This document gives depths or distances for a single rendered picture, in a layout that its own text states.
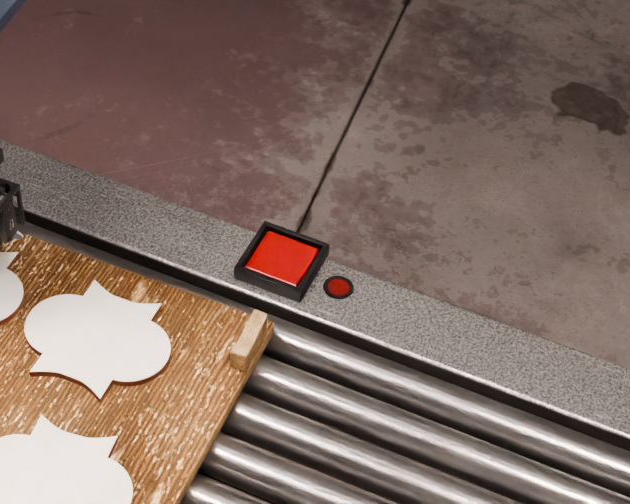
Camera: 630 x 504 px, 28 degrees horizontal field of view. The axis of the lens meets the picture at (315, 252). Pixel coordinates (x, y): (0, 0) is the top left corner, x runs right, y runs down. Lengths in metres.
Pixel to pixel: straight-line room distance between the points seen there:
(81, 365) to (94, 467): 0.11
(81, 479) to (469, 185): 1.77
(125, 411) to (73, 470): 0.08
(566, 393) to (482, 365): 0.09
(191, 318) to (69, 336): 0.12
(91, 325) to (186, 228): 0.18
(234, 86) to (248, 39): 0.18
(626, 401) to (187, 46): 1.98
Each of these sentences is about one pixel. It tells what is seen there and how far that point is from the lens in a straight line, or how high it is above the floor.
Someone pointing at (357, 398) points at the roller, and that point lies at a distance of 1.21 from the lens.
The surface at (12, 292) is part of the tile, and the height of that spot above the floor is 0.94.
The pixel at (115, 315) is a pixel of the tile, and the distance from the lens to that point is 1.24.
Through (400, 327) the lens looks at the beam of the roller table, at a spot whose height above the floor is 0.91.
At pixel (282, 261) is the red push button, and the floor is 0.93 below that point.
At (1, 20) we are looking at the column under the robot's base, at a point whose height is 0.87.
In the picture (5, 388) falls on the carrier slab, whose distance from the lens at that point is 1.21.
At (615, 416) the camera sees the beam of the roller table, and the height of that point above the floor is 0.92.
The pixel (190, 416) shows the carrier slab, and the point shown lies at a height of 0.94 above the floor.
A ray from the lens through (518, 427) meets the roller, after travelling 1.22.
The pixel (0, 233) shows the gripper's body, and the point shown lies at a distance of 1.19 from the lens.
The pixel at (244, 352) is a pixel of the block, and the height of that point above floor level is 0.96.
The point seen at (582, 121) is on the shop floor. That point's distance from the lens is 2.99.
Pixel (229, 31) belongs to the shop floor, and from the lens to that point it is 3.10.
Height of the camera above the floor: 1.90
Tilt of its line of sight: 47 degrees down
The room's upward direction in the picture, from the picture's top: 6 degrees clockwise
